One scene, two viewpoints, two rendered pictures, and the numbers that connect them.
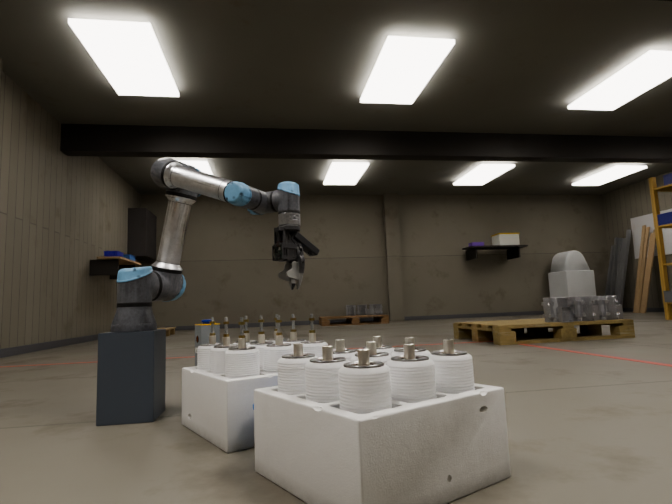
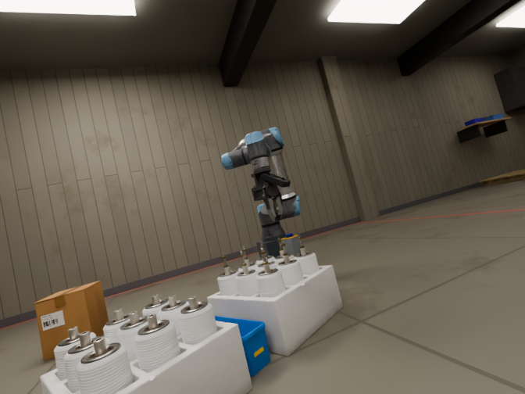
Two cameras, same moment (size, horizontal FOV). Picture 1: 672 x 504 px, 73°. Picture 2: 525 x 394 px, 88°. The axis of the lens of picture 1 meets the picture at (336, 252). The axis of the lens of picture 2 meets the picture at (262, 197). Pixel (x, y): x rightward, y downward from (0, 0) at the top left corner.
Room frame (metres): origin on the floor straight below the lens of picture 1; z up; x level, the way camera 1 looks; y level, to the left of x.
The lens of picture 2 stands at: (1.28, -0.91, 0.46)
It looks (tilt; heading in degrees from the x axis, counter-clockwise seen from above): 4 degrees up; 78
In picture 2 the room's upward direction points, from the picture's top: 14 degrees counter-clockwise
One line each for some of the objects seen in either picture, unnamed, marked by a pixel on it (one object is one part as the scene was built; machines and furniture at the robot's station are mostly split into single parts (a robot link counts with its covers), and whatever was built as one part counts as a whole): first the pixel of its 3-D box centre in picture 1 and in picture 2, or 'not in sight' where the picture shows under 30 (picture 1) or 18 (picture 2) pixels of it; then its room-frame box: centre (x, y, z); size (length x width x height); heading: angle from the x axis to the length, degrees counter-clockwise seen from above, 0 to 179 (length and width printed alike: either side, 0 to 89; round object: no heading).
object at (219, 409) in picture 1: (262, 395); (275, 302); (1.47, 0.25, 0.09); 0.39 x 0.39 x 0.18; 35
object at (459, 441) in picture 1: (375, 430); (147, 382); (1.02, -0.07, 0.09); 0.39 x 0.39 x 0.18; 36
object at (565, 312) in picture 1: (536, 318); not in sight; (4.20, -1.81, 0.18); 1.29 x 0.92 x 0.36; 98
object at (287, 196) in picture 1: (288, 199); (256, 146); (1.53, 0.16, 0.73); 0.09 x 0.08 x 0.11; 66
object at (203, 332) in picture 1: (207, 368); (297, 266); (1.66, 0.48, 0.16); 0.07 x 0.07 x 0.31; 35
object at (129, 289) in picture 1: (136, 284); (269, 212); (1.64, 0.73, 0.47); 0.13 x 0.12 x 0.14; 156
